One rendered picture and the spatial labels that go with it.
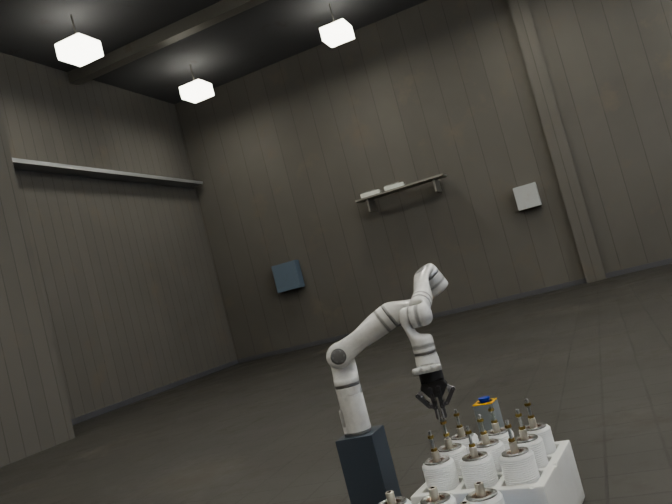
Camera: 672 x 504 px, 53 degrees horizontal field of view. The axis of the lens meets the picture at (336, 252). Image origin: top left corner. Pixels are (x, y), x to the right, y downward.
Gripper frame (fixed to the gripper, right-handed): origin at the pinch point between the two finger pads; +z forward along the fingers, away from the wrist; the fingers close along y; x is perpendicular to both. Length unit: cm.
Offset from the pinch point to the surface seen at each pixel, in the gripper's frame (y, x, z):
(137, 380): 545, -736, 9
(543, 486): -24.7, 27.2, 17.8
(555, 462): -29.4, 9.8, 17.7
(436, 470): 3.3, 16.1, 12.0
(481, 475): -9.1, 19.2, 14.6
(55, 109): 552, -696, -428
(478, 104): -68, -954, -298
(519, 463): -20.1, 22.5, 12.3
